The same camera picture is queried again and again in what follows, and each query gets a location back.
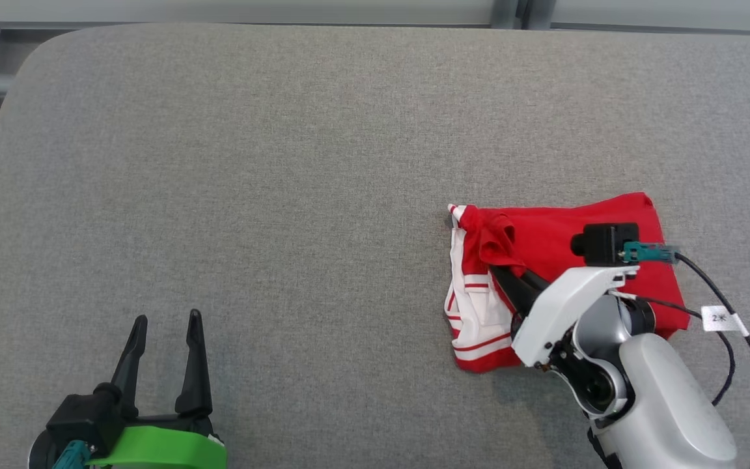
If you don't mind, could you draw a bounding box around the white cable label tag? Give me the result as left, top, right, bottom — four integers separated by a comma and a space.
701, 304, 749, 337

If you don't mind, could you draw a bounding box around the red and white shirt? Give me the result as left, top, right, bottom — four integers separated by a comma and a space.
445, 192, 692, 375

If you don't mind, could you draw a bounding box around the teal right camera connector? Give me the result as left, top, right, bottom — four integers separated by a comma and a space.
622, 242, 681, 265

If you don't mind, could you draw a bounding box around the grey wall base rail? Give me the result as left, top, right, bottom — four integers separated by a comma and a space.
0, 18, 750, 35

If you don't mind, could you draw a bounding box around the teal camera connector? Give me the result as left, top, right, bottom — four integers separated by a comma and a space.
51, 440, 94, 469
622, 242, 681, 265

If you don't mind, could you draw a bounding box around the grey partition post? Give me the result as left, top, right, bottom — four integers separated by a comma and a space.
521, 0, 555, 30
490, 0, 520, 29

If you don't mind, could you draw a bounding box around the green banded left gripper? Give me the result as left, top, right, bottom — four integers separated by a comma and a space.
87, 309, 228, 469

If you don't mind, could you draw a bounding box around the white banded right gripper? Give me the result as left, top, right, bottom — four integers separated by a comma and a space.
488, 264, 641, 368

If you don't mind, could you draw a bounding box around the teal left camera connector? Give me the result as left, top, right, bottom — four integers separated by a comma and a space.
51, 440, 94, 469

